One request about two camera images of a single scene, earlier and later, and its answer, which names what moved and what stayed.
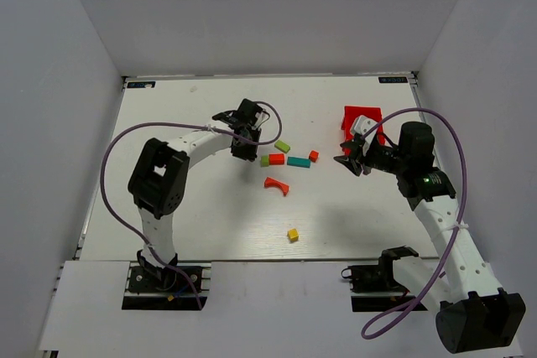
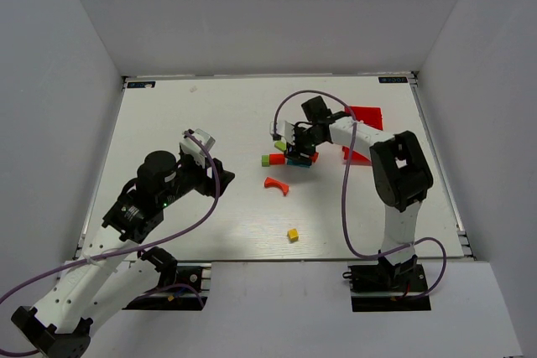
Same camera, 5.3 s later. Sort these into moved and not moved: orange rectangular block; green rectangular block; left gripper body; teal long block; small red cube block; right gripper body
Moved: right gripper body; left gripper body
Not moved: small red cube block; orange rectangular block; teal long block; green rectangular block
